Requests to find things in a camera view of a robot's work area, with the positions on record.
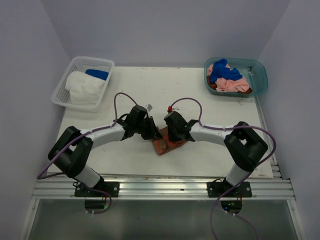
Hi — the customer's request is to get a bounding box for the aluminium mounting rail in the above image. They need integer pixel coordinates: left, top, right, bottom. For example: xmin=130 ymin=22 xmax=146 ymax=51
xmin=31 ymin=175 xmax=296 ymax=200

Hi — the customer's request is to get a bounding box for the blue crumpled towel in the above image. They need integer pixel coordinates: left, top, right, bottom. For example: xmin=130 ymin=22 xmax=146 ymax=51
xmin=209 ymin=58 xmax=243 ymax=84

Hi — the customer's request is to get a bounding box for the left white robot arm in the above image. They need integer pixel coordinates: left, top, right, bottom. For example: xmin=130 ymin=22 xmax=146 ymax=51
xmin=48 ymin=105 xmax=163 ymax=198

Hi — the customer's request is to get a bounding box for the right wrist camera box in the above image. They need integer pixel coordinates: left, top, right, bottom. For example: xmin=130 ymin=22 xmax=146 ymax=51
xmin=167 ymin=105 xmax=181 ymax=113

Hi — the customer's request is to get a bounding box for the white rolled towel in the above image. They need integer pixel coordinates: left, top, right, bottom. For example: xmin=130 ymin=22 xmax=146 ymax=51
xmin=65 ymin=71 xmax=106 ymax=105

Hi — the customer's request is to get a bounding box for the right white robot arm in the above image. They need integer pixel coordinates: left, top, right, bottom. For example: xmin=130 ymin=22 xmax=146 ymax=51
xmin=164 ymin=111 xmax=268 ymax=198

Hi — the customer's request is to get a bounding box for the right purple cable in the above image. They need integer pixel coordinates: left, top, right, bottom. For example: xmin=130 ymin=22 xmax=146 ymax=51
xmin=169 ymin=97 xmax=278 ymax=240

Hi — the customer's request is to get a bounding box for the pink crumpled towel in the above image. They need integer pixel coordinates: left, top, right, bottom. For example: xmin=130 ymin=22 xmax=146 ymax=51
xmin=206 ymin=64 xmax=253 ymax=95

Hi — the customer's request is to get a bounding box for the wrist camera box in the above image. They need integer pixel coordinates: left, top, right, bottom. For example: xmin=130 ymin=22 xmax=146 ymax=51
xmin=145 ymin=104 xmax=153 ymax=112
xmin=167 ymin=105 xmax=181 ymax=113

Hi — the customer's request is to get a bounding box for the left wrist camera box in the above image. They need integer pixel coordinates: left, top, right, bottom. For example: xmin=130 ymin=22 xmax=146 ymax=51
xmin=145 ymin=104 xmax=153 ymax=112

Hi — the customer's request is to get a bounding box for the orange brown patterned towel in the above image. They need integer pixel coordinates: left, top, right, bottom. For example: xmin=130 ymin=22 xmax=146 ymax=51
xmin=151 ymin=126 xmax=187 ymax=156

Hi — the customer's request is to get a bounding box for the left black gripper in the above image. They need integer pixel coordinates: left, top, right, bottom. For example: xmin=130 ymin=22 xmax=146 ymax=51
xmin=134 ymin=116 xmax=162 ymax=140

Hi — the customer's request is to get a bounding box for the teal plastic tub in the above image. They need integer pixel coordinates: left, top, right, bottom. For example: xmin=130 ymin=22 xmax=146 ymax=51
xmin=204 ymin=57 xmax=269 ymax=98

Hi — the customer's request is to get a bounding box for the blue rolled towel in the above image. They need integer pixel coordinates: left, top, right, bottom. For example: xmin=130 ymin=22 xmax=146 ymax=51
xmin=85 ymin=69 xmax=109 ymax=81

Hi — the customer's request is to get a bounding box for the dark red towel in tub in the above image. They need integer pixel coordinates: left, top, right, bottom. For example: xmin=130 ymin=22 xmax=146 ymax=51
xmin=209 ymin=83 xmax=253 ymax=94

